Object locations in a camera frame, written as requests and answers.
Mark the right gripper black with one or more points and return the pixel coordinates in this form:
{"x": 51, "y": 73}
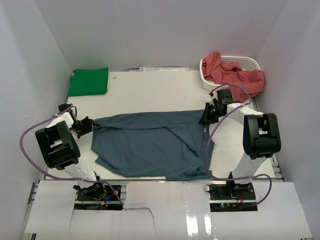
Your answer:
{"x": 206, "y": 118}

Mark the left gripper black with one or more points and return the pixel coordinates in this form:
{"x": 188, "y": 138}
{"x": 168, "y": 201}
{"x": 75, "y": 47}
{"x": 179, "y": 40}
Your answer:
{"x": 91, "y": 124}

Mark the blue t shirt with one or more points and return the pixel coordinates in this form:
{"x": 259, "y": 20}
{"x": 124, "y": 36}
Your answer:
{"x": 154, "y": 144}

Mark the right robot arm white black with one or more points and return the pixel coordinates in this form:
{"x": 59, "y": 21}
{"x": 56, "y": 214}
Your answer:
{"x": 260, "y": 141}

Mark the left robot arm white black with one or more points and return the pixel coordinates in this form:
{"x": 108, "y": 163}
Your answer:
{"x": 61, "y": 152}

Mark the folded green t shirt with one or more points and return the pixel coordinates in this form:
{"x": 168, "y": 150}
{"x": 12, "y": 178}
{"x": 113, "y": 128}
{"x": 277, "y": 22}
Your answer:
{"x": 89, "y": 82}

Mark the red t shirt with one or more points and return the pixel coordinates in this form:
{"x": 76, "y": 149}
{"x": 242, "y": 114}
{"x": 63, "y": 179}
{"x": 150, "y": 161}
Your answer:
{"x": 244, "y": 83}

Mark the white perforated plastic basket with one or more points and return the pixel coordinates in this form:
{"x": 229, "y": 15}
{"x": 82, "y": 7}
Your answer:
{"x": 244, "y": 62}

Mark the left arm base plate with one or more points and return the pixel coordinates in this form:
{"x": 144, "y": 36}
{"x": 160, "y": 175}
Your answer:
{"x": 104, "y": 201}

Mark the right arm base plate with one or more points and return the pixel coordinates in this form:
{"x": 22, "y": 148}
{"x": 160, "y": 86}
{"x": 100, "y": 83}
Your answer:
{"x": 232, "y": 200}

